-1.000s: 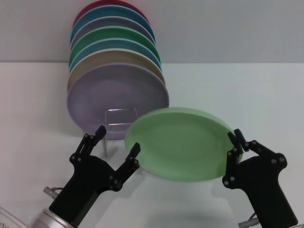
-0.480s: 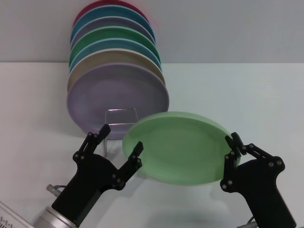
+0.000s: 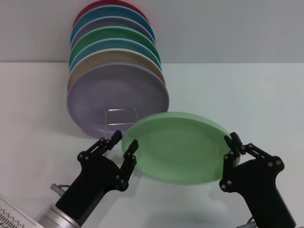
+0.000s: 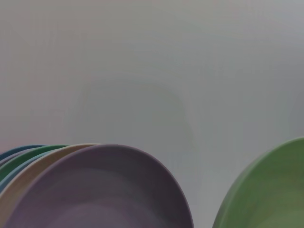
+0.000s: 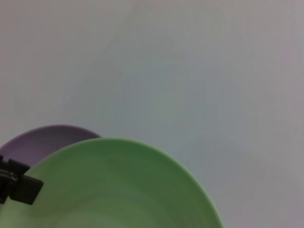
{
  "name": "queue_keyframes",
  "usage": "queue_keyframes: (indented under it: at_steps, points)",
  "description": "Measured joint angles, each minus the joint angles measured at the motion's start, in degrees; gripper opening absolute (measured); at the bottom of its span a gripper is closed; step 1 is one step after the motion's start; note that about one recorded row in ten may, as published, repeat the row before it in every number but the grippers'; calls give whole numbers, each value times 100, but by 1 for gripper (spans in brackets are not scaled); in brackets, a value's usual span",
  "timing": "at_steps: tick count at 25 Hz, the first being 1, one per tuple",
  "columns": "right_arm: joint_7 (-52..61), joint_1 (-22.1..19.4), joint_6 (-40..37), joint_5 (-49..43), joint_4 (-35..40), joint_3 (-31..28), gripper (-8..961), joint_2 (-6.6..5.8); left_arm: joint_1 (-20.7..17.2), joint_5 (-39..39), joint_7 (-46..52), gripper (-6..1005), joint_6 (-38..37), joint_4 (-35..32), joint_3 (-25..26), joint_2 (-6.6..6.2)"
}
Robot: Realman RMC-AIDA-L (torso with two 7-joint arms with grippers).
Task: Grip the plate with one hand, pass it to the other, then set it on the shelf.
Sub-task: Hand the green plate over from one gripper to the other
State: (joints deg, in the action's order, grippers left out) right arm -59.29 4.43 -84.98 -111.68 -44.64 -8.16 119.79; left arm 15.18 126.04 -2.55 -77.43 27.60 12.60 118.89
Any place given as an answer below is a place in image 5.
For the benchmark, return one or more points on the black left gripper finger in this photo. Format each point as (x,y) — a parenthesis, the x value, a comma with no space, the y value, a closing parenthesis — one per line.
(26,190)
(17,166)

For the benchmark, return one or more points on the light green plate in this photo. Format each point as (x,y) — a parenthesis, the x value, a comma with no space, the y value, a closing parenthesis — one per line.
(118,185)

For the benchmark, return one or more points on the lavender purple plate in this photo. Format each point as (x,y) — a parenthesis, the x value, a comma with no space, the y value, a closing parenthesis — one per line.
(47,142)

